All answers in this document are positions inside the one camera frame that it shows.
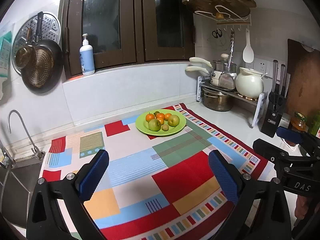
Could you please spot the black frying pan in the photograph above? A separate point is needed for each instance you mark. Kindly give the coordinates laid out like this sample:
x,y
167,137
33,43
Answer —
x,y
45,68

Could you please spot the black scissors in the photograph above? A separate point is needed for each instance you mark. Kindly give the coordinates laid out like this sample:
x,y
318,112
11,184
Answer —
x,y
217,33

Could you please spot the steel stock pot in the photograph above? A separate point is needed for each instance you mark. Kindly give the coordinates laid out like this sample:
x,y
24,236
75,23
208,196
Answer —
x,y
217,101

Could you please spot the black knife block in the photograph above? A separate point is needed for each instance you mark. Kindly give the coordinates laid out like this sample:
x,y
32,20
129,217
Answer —
x,y
276,99

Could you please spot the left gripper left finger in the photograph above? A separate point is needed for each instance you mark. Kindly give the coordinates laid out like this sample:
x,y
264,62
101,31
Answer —
x,y
45,219

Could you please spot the wall shelf with boards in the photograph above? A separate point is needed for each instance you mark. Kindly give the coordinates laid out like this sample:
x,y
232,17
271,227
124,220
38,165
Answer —
x,y
223,12

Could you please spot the orange lidded jar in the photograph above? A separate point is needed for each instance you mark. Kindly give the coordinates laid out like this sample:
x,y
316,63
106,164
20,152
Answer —
x,y
298,122

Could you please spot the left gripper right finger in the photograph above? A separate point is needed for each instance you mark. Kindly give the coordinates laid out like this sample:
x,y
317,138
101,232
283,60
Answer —
x,y
260,208

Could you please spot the brown window frame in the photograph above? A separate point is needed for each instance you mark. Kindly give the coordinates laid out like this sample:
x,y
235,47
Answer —
x,y
124,32

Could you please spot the steel sink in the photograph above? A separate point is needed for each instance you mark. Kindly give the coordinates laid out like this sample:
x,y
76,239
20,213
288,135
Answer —
x,y
17,185

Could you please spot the yellow green pear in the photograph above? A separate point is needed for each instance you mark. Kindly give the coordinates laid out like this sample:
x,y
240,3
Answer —
x,y
173,120

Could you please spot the blue white soap bottle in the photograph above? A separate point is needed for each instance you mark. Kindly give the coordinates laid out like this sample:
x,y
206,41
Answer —
x,y
86,57

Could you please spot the cream handled lidded pot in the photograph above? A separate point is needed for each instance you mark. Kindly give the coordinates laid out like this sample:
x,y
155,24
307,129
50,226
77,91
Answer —
x,y
219,65

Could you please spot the white rice paddle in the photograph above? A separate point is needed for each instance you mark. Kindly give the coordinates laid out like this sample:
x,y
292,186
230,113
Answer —
x,y
248,53

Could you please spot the small brown kiwi fruit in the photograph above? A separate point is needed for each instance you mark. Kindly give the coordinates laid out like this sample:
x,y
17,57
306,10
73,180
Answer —
x,y
165,127

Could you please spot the large green apple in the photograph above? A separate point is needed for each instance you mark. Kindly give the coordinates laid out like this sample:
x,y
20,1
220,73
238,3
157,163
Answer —
x,y
154,125

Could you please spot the cream handled saucepan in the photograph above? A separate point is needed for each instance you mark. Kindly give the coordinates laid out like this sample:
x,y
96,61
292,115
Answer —
x,y
213,74

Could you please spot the white pot rack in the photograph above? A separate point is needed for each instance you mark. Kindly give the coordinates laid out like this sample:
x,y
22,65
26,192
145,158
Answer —
x,y
203,84

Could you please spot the white ceramic pot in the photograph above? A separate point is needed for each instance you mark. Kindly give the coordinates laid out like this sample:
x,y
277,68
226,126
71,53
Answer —
x,y
249,83

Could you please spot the small brass strainer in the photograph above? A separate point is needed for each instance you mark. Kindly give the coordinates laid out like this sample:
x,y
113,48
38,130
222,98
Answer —
x,y
26,54

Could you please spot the orange tangerine with stem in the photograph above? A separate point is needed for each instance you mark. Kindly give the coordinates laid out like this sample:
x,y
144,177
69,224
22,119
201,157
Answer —
x,y
149,117

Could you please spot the perforated steel steamer plate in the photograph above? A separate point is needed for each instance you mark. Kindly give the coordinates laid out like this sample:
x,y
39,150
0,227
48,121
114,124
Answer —
x,y
50,30

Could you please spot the green plate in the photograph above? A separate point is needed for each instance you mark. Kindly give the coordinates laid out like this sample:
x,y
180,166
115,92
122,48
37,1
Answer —
x,y
142,124

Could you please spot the wooden cutting board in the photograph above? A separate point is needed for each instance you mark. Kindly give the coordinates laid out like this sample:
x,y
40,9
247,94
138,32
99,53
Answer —
x,y
303,67

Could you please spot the colourful patchwork mat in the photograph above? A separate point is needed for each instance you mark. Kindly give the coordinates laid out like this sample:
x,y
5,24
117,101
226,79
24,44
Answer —
x,y
154,187

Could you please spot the steel skimmer ladle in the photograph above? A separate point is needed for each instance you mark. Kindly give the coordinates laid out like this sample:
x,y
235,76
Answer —
x,y
227,78

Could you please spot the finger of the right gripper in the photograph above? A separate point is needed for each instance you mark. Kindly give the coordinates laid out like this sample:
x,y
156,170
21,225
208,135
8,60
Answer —
x,y
285,162
308,142

